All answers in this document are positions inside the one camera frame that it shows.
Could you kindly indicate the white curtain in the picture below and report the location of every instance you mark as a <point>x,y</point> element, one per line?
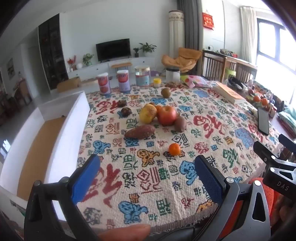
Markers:
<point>248,32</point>

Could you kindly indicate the window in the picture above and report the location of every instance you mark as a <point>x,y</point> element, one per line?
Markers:
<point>277,46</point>

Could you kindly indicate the clear container black lid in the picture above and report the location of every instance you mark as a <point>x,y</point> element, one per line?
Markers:
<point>172,74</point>

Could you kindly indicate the printed woven blanket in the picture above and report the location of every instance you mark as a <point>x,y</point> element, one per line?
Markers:
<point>208,129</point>

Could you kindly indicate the television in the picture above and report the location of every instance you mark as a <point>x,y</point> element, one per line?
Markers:
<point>113,49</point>

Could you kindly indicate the brown pear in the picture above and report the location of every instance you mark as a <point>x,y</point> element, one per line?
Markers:
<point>166,92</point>

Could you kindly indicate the orange lounge chair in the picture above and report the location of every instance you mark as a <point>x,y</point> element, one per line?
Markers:
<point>185,56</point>

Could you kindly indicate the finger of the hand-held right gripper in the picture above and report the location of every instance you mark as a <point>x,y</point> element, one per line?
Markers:
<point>264,151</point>
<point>288,142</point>

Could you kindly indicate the wooden railed bench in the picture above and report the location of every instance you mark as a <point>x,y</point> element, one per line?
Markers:
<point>229,62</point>

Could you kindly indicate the orange book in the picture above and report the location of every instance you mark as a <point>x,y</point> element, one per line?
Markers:
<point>231,93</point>

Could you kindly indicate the red wall hanging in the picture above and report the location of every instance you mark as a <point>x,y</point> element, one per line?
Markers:
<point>208,20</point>

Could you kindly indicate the standing air conditioner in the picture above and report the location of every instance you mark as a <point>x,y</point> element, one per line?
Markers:
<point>176,30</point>

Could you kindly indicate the grey curtain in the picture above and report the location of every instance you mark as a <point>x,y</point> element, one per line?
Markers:
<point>190,23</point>

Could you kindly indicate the small yellow jar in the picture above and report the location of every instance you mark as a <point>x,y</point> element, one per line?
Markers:
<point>157,83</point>

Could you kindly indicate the white television console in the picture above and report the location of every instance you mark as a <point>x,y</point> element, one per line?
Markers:
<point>143,61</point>

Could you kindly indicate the white can red label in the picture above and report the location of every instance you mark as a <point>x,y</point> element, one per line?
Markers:
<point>104,83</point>

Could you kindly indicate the green plastic stool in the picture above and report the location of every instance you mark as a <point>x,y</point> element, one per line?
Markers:
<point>230,73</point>

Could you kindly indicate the cluster of small toys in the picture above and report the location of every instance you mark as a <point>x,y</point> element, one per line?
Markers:
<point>260,100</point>

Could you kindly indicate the yellow pear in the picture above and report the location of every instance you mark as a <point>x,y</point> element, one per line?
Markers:
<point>148,113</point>

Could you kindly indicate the wooden dining chair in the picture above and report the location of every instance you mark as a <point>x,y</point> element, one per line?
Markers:
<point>23,90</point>

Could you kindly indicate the person's left hand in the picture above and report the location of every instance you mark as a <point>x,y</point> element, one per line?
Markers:
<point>124,233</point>

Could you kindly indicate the white round vase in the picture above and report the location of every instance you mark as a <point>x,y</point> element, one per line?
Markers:
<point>79,65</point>

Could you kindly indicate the large sweet potato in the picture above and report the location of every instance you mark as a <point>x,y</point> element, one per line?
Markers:
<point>140,132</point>

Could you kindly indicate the framed wall picture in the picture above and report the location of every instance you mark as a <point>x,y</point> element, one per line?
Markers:
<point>10,67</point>

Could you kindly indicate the white cardboard box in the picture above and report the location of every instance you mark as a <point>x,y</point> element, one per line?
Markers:
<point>30,150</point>

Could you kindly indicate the black bag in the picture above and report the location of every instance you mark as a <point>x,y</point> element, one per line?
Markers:
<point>235,83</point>

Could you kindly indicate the red pomegranate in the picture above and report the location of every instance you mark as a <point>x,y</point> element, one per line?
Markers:
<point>167,115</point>

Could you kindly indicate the wooden stool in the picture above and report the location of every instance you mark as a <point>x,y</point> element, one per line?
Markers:
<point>121,65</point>

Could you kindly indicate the pink snack bag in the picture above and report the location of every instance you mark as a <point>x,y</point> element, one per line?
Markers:
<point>193,81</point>

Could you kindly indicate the red flower bouquet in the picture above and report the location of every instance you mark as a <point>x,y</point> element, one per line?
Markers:
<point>71,61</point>

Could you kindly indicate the large potted plant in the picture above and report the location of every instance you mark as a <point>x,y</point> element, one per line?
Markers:
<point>148,47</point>

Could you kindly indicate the potted plant pale pot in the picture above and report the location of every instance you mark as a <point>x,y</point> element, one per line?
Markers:
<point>87,59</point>

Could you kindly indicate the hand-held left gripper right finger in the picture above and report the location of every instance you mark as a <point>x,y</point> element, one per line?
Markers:
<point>209,179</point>

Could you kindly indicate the black display cabinet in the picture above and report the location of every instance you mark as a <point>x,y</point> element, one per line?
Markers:
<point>52,53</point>

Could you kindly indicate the small potted plant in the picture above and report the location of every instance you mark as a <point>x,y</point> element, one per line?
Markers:
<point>136,51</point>

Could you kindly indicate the small sweet potato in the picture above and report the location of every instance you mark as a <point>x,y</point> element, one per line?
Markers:
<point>180,124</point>

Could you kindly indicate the clear jar blue label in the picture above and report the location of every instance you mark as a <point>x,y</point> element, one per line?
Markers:
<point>142,77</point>

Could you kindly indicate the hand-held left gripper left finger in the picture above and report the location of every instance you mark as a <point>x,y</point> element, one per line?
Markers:
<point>86,178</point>

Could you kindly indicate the black smartphone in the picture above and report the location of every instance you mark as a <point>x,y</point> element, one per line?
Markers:
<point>263,121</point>

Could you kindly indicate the folded green cloth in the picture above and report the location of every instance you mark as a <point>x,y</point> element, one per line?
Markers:
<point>288,118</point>

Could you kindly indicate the brown cardboard box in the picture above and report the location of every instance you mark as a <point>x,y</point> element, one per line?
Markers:
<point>69,84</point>

